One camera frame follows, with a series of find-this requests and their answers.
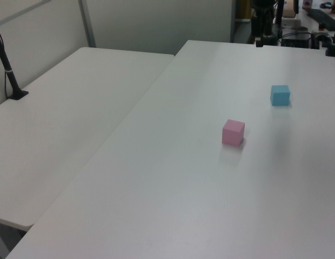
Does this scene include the black camera stand pole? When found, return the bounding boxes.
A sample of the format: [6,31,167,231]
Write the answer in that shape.
[0,21,30,101]

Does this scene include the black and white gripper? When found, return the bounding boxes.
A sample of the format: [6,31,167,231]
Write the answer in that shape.
[250,0,278,37]

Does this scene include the black vertical pole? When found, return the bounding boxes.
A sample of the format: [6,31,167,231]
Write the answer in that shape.
[274,0,285,28]

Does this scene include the pink cube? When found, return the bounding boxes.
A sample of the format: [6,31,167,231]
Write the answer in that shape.
[221,119,246,147]

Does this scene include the blue cube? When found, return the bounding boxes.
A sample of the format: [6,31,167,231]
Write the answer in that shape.
[270,84,291,107]

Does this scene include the yellow wooden furniture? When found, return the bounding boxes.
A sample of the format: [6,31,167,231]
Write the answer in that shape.
[234,0,252,20]

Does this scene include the black electronics box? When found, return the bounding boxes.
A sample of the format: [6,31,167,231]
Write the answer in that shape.
[282,31,312,50]

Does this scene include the brown cardboard box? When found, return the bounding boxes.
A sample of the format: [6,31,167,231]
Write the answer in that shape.
[283,0,301,18]

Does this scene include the black table clamp stand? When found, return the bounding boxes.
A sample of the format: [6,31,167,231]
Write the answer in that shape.
[324,25,335,58]

